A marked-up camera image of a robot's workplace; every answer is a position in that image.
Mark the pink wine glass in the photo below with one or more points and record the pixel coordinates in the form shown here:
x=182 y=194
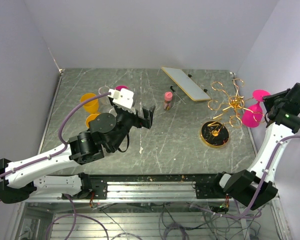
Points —
x=254 y=115
x=120 y=87

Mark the aluminium rail frame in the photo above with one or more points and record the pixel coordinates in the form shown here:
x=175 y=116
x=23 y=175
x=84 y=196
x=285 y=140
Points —
x=138 y=188

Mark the yellow framed tilted mirror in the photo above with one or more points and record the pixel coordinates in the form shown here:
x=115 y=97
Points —
x=186 y=84

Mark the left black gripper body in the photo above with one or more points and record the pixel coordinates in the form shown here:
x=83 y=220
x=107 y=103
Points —
x=125 y=121

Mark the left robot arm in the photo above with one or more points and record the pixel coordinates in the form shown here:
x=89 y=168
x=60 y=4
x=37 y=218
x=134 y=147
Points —
x=32 y=177

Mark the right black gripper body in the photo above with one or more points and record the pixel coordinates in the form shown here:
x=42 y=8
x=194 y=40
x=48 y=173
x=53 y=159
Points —
x=277 y=100

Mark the small pink capped bottle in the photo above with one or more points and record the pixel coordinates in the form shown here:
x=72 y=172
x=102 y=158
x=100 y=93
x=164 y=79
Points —
x=168 y=96

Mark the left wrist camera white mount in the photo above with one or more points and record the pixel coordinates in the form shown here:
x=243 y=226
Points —
x=123 y=99

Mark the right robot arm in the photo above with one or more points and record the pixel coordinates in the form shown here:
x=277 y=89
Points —
x=254 y=187

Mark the gold wine glass rack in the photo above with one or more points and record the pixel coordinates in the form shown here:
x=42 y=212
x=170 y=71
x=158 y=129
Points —
x=214 y=133

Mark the orange wine glass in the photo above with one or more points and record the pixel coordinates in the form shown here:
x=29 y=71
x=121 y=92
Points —
x=90 y=118
x=91 y=107

